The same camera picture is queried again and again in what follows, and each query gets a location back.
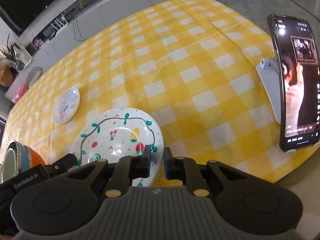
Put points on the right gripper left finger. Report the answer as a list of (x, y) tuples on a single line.
[(126, 170)]

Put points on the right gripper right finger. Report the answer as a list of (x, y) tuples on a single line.
[(187, 171)]

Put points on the green ceramic bowl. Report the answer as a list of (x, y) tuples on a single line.
[(10, 165)]

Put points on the white painted fruit plate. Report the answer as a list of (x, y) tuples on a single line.
[(117, 133)]

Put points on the orange steel bowl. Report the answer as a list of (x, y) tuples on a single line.
[(34, 158)]

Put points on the small white patterned plate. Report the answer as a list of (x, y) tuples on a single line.
[(66, 106)]

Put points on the pink plastic box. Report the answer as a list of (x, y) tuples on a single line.
[(18, 93)]

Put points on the yellow checkered tablecloth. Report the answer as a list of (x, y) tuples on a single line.
[(188, 63)]

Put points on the brown gourd vase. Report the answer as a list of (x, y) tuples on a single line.
[(6, 76)]

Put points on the grey round stool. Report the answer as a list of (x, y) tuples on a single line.
[(33, 76)]

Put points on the blue vase with plant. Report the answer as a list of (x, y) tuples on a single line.
[(10, 54)]

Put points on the white phone stand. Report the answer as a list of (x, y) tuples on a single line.
[(268, 72)]

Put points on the white wifi router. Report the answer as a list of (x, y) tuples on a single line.
[(59, 23)]

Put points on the white marble tv console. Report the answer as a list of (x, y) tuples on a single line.
[(88, 23)]

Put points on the black smartphone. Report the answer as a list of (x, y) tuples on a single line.
[(298, 68)]

